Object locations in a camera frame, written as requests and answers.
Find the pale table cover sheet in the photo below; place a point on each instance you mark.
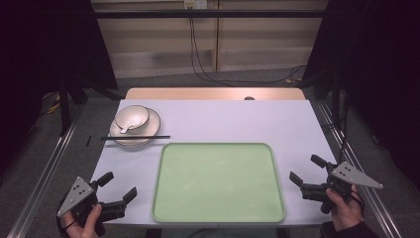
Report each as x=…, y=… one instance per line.
x=231, y=122

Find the white ceramic spoon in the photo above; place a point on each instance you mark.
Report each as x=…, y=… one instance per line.
x=127, y=128

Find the metal floor rail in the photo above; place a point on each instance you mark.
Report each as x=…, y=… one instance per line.
x=369, y=195
x=43, y=181

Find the black curtain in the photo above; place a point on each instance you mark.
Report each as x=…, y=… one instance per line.
x=379, y=66
x=39, y=49

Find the person's right hand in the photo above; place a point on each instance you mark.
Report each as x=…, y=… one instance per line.
x=346, y=213

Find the white wall socket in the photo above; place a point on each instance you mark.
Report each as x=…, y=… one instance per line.
x=195, y=3

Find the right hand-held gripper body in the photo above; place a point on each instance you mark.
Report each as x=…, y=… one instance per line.
x=350, y=174

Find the black stand pole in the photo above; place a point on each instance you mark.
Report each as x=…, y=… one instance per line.
x=336, y=99
x=64, y=105

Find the wooden table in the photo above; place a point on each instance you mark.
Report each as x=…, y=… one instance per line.
x=198, y=93

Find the person's left hand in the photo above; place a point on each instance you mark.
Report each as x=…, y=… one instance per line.
x=82, y=228

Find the white plate with dark rim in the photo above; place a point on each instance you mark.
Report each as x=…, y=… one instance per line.
x=153, y=124

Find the green tray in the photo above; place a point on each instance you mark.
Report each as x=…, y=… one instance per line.
x=218, y=183

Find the white bowl with dark rim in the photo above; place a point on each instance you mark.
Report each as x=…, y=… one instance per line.
x=135, y=114

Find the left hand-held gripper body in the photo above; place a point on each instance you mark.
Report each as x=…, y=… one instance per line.
x=75, y=193

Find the black horizontal frame bar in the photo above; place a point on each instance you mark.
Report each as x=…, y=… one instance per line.
x=211, y=14

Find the black chopstick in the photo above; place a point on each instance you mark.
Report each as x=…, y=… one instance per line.
x=132, y=138
x=155, y=136

